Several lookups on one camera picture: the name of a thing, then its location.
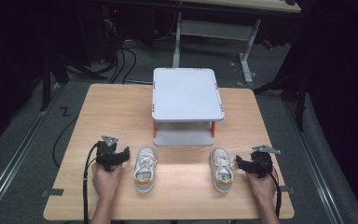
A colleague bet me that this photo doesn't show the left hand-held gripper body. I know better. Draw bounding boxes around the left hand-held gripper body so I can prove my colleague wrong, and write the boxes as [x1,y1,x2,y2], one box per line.
[96,134,121,173]

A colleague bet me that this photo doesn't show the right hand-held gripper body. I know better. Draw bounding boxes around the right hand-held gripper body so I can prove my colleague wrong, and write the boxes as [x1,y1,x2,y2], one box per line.
[250,144,282,179]

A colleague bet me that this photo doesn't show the white sneaker with yellow heel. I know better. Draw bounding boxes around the white sneaker with yellow heel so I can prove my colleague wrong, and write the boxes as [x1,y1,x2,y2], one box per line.
[209,147,235,194]
[132,147,158,194]

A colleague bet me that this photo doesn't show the white shoe rack orange posts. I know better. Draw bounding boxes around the white shoe rack orange posts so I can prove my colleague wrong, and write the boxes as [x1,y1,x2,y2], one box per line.
[151,67,226,147]

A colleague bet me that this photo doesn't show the person's right hand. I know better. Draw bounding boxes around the person's right hand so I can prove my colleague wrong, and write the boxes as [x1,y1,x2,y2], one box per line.
[246,173,278,203]

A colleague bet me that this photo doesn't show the person's left hand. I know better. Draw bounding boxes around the person's left hand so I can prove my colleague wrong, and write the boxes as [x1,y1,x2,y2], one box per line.
[91,162,124,202]

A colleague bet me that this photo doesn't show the black metal stand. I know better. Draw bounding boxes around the black metal stand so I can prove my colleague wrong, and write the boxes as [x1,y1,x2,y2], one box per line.
[39,52,106,113]
[253,71,309,132]

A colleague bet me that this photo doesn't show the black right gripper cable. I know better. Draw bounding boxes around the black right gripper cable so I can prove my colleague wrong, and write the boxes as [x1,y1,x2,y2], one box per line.
[268,169,283,219]

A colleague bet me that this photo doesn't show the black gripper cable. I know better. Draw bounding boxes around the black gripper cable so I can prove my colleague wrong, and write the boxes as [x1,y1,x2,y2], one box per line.
[268,169,283,219]
[82,142,102,224]

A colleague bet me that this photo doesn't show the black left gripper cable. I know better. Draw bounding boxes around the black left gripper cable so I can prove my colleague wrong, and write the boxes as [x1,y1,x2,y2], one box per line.
[82,142,102,224]

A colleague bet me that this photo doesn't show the thin black floor cable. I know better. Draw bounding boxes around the thin black floor cable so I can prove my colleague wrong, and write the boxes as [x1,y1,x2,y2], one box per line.
[51,115,80,169]

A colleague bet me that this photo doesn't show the metal floor rail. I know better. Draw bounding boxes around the metal floor rail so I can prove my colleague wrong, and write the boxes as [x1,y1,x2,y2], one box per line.
[282,101,346,224]
[0,83,64,223]

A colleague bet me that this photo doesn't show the bundle of black floor cables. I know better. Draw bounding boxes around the bundle of black floor cables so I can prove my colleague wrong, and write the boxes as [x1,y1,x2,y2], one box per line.
[99,38,138,85]

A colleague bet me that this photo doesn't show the desk with white metal frame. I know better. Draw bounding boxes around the desk with white metal frame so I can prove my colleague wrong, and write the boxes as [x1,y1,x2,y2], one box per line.
[171,0,302,86]

